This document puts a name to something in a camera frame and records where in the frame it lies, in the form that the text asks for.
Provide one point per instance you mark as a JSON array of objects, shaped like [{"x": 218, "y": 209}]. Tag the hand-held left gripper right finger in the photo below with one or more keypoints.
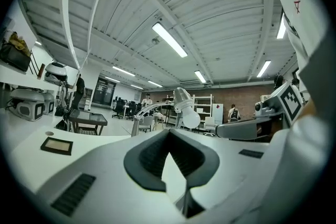
[{"x": 231, "y": 170}]

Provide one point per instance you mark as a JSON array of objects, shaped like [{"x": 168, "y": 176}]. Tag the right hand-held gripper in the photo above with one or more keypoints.
[{"x": 287, "y": 102}]

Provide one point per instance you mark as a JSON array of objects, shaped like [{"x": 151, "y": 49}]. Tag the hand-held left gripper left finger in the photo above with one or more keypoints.
[{"x": 105, "y": 178}]

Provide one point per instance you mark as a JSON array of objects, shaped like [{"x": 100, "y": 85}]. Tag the silver desk lamp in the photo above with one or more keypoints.
[{"x": 187, "y": 112}]

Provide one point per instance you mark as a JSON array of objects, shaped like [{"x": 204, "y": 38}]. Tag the person's right forearm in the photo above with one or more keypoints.
[{"x": 308, "y": 108}]

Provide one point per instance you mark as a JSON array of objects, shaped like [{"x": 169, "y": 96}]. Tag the white cabinet with red sticker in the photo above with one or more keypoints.
[{"x": 218, "y": 112}]

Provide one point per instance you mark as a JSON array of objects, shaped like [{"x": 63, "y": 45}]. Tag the white office chair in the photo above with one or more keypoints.
[{"x": 210, "y": 124}]

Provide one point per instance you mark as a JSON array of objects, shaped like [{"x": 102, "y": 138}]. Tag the white open shelf rack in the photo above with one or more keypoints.
[{"x": 203, "y": 107}]

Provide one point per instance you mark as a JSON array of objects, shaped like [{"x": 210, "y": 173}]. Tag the black framed tan panel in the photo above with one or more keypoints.
[{"x": 56, "y": 146}]

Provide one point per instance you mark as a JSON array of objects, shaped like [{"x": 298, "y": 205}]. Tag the dark framed side table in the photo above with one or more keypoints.
[{"x": 88, "y": 119}]

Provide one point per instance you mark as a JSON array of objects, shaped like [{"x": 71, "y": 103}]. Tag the black office chair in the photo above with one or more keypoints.
[
  {"x": 134, "y": 110},
  {"x": 118, "y": 108}
]

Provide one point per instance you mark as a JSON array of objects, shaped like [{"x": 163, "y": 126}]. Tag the round table grommet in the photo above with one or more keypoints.
[{"x": 49, "y": 133}]

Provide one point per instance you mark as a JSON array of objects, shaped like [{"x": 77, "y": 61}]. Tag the white table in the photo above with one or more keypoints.
[{"x": 31, "y": 157}]

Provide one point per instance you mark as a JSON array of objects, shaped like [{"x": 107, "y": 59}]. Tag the white domed appliance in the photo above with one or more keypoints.
[
  {"x": 55, "y": 72},
  {"x": 27, "y": 105},
  {"x": 48, "y": 103}
]

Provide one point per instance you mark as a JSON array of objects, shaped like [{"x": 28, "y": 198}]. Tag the group of ceiling strip lights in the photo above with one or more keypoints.
[{"x": 170, "y": 39}]

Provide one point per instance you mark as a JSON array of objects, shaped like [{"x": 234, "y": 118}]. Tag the black bag with yellow cloth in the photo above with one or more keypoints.
[{"x": 14, "y": 55}]

